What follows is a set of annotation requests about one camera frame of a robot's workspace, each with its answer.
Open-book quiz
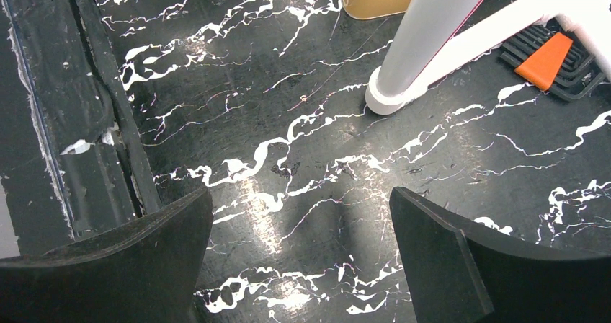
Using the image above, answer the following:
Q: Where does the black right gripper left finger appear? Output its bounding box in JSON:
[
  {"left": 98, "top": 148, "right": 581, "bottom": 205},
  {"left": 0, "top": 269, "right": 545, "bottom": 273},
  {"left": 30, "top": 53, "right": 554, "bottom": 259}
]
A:
[{"left": 1, "top": 187, "right": 213, "bottom": 322}]

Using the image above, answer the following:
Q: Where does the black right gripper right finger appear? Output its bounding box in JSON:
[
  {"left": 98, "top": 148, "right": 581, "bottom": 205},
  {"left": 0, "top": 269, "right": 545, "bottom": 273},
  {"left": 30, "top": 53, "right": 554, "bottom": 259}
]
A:
[{"left": 389, "top": 187, "right": 610, "bottom": 322}]

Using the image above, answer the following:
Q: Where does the orange-handled hex key set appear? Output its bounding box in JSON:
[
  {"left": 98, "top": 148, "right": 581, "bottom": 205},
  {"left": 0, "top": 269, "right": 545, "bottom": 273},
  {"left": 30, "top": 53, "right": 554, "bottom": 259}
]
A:
[{"left": 500, "top": 25, "right": 607, "bottom": 102}]

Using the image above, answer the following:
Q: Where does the white PVC pipe frame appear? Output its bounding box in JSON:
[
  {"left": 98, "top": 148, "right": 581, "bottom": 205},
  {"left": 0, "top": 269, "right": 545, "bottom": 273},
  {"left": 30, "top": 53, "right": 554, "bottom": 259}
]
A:
[{"left": 365, "top": 0, "right": 610, "bottom": 115}]

